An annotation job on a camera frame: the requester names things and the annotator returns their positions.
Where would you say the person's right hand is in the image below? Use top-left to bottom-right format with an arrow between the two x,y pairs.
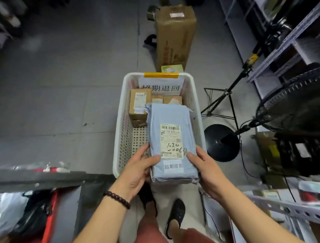
186,145 -> 234,203

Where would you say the person's left hand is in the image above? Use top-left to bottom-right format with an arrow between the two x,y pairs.
110,143 -> 162,202

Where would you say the white poly mailer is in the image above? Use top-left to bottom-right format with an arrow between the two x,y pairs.
145,103 -> 200,185

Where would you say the brown box labelled 0227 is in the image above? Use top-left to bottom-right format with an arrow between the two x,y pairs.
163,96 -> 183,105

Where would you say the white plastic basket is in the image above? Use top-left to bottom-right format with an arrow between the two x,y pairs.
112,72 -> 207,179

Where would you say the person's right forearm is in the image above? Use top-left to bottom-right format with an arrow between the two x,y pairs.
220,186 -> 304,243

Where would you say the person's black shoe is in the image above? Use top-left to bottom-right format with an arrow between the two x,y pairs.
165,198 -> 186,240
139,184 -> 158,217

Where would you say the person's red trouser leg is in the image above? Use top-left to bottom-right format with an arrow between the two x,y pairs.
175,228 -> 215,243
135,221 -> 169,243

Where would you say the white flat board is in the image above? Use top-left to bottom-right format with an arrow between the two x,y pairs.
200,186 -> 233,236

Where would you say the black standing fan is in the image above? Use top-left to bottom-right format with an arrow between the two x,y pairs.
204,66 -> 320,163

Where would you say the small yellowish box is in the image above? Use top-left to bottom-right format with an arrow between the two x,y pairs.
252,189 -> 283,216

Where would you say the olive brown box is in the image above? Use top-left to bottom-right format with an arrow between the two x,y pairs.
255,131 -> 280,167

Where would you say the white perforated metal rack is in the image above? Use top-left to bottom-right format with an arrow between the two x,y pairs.
244,190 -> 320,243

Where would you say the black tripod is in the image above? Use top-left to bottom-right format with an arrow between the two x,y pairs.
201,45 -> 265,131

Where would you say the black machine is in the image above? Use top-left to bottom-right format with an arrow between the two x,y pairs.
275,134 -> 320,177

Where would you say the white paper sign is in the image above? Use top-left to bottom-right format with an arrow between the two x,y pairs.
138,76 -> 185,96

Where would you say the red plastic tray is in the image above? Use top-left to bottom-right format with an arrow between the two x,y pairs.
41,189 -> 60,243

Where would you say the yellow tape piece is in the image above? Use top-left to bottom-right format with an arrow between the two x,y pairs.
144,72 -> 179,79

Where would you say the small green and white box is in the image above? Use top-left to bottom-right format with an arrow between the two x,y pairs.
161,64 -> 184,73

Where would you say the black floor object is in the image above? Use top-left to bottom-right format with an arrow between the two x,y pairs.
144,34 -> 157,48

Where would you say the tall printed floor carton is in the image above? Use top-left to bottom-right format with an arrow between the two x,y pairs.
155,5 -> 197,72

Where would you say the white storage rack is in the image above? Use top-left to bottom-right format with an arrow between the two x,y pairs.
219,0 -> 320,99

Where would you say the grey floor item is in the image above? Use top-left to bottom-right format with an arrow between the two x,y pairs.
146,5 -> 160,20

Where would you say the dark cluttered goods pile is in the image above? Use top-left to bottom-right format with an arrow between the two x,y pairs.
0,0 -> 70,48

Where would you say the dark bead bracelet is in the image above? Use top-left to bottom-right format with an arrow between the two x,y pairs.
103,191 -> 131,210

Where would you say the grey metal rack frame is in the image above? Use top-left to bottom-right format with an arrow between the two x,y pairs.
0,170 -> 117,243

